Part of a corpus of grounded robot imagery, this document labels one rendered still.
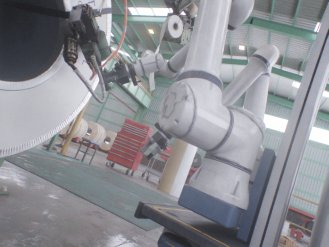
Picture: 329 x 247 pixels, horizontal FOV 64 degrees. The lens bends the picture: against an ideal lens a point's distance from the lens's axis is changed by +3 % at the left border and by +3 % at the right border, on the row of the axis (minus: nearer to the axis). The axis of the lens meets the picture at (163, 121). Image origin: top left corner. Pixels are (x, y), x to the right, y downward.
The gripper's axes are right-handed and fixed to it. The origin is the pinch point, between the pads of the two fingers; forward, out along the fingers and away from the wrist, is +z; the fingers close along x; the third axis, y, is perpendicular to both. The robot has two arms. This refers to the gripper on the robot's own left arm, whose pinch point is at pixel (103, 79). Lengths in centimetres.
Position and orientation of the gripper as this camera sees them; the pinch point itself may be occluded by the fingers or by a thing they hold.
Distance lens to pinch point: 141.7
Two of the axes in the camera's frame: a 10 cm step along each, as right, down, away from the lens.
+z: -9.5, 3.2, -0.7
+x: 2.8, 6.8, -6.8
